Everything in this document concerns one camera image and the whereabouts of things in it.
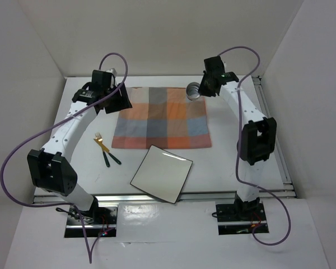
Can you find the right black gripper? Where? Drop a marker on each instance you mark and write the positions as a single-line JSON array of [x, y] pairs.
[[202, 91]]

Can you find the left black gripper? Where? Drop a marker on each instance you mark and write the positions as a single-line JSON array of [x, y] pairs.
[[123, 101]]

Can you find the beige metal cup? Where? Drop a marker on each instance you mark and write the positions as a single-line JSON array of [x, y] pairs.
[[192, 91]]

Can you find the checkered orange blue cloth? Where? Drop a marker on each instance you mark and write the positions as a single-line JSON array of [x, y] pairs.
[[163, 117]]

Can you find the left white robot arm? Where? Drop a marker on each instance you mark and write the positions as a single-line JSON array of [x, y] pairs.
[[50, 167]]

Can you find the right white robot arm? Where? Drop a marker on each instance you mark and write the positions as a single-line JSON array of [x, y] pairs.
[[257, 132]]

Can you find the square white plate black rim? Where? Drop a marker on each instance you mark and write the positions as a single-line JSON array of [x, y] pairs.
[[162, 174]]

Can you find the gold fork green handle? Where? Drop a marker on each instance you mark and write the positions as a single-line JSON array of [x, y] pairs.
[[98, 139]]

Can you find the gold knife green handle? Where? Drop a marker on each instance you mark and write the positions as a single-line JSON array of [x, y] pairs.
[[109, 154]]

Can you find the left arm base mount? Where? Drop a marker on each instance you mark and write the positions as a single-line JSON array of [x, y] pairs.
[[103, 225]]

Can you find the aluminium rail right side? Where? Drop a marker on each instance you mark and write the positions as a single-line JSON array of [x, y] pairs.
[[278, 154]]

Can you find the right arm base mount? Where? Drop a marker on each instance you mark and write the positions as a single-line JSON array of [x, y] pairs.
[[229, 222]]

